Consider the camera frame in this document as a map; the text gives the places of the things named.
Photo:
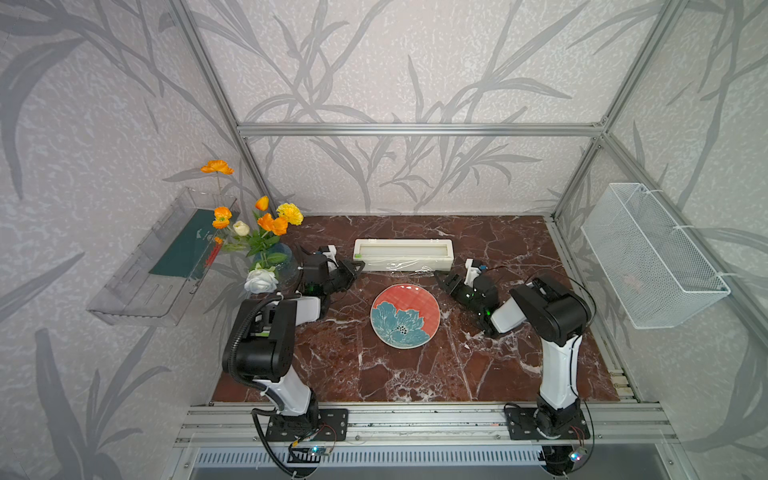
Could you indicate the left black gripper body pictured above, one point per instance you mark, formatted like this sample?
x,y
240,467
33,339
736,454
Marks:
x,y
329,279

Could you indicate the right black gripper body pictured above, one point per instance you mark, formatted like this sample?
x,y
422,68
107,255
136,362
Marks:
x,y
465,297

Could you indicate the red plate with teal flower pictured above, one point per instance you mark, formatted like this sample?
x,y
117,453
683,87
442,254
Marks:
x,y
405,316

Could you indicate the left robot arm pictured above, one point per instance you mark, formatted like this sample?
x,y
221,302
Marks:
x,y
259,352

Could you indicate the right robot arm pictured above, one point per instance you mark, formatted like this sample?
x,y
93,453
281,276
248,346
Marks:
x,y
558,315

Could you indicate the blue glass vase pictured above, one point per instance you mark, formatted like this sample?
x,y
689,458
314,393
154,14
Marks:
x,y
280,260

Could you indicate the artificial flower bouquet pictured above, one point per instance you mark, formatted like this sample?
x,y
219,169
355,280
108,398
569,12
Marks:
x,y
269,230

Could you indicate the red pen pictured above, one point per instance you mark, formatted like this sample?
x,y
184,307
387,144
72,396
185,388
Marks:
x,y
218,242

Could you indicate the green book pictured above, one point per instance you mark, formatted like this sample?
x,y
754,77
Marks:
x,y
186,256

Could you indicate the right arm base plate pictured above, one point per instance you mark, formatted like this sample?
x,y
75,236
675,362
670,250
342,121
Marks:
x,y
531,423

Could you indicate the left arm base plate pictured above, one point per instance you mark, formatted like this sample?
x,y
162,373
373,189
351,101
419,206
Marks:
x,y
326,424

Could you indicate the clear acrylic wall shelf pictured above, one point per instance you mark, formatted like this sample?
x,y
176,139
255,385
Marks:
x,y
160,278

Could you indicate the white wire mesh basket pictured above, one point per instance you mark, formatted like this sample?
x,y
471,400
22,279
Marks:
x,y
659,275

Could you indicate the aluminium frame rail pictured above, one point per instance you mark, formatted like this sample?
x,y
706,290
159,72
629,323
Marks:
x,y
399,424

